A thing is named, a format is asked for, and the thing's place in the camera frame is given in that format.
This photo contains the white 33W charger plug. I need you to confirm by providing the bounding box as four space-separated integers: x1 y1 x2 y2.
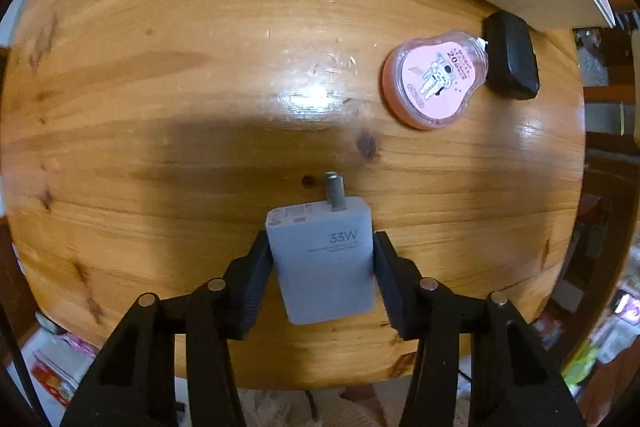
266 171 375 325

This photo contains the pink floss dispenser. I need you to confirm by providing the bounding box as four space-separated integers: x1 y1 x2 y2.
381 30 488 130

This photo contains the black charger adapter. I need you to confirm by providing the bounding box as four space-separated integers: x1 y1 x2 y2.
484 11 540 101

